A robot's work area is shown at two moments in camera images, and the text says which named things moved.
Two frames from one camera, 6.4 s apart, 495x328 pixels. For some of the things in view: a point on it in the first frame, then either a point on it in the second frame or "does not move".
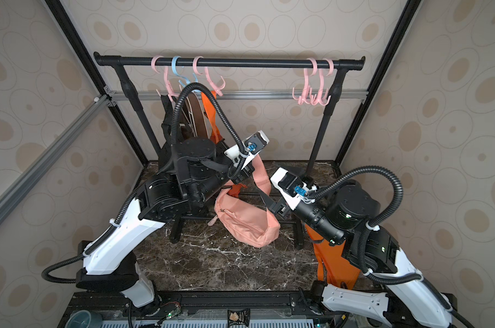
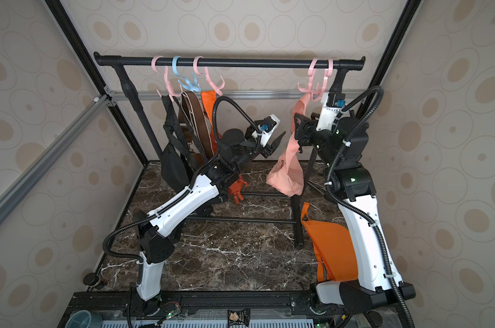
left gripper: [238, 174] → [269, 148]
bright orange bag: [331, 266] does not move
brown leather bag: [193, 121] does not move
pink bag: [251, 219] → [286, 175]
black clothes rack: [120, 63] does not move
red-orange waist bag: [215, 136] does not move
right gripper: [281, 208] → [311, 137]
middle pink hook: [222, 83] does not move
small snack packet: [238, 318] does not move
